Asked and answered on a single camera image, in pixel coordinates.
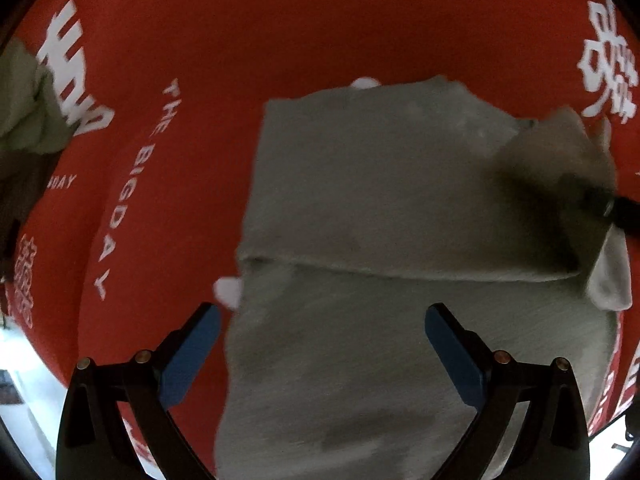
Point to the dark cloth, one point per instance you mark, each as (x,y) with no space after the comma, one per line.
(20,195)

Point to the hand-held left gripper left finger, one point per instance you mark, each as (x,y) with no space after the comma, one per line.
(191,355)

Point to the light green cloth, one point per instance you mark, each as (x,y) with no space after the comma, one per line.
(25,105)

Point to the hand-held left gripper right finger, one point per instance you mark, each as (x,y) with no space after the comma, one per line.
(457,355)

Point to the red printed blanket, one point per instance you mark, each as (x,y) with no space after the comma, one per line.
(210,50)

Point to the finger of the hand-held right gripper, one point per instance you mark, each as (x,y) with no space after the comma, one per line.
(607,205)

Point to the grey knit garment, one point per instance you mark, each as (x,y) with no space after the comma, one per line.
(380,200)

